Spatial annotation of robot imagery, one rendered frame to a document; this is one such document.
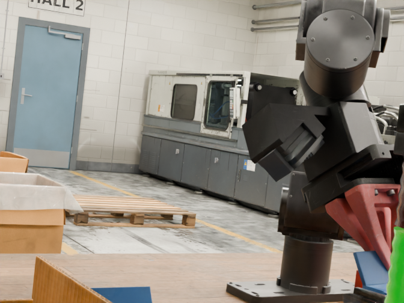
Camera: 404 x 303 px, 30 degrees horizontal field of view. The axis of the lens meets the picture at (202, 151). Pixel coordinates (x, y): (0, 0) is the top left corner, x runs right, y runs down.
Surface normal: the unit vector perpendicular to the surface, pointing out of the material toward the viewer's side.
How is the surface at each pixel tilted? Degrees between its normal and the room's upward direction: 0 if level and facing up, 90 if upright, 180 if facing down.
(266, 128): 93
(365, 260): 59
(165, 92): 90
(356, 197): 111
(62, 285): 90
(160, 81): 90
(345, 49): 67
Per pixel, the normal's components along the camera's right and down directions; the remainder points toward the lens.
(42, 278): -0.84, -0.07
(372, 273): 0.51, -0.43
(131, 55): 0.46, 0.11
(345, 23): -0.09, -0.35
